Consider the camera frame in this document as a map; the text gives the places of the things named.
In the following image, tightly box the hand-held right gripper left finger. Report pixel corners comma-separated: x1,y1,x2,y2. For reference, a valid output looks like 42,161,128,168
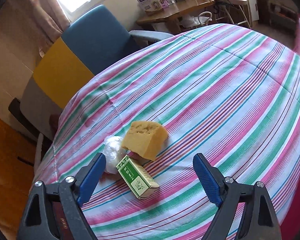
17,152,107,240

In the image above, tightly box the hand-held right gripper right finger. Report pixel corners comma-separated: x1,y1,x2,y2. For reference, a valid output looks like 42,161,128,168
192,153,283,240

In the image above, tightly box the green and white box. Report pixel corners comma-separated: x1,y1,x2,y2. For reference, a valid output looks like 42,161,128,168
116,154,160,200

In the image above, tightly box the brown cardboard box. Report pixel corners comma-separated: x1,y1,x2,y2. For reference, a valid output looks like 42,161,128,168
51,200,68,240

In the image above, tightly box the white crumpled plastic bag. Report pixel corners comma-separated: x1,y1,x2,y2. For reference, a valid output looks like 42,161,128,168
104,135,129,174

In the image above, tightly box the wedge-shaped yellow sponge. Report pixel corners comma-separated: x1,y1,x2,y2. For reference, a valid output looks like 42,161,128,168
121,121,169,161

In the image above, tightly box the striped blanket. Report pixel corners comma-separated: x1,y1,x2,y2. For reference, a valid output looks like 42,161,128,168
31,23,300,240

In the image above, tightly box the grey padded panel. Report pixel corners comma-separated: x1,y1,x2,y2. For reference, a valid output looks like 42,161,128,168
19,76,64,140

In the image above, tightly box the yellow padded panel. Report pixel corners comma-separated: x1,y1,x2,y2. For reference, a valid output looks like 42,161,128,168
33,36,95,105

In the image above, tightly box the blue armchair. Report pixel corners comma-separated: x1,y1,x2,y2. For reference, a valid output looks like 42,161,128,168
61,4,174,74

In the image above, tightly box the wooden table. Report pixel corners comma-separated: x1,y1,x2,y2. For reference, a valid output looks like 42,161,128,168
136,0,215,34

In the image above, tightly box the metal rack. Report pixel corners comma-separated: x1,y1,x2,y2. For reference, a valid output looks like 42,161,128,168
215,0,253,28

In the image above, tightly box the white printed box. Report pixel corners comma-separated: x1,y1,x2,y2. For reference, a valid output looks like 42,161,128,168
136,0,164,13

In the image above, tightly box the white bag with handles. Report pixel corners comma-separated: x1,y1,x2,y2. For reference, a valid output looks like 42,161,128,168
182,11,213,27

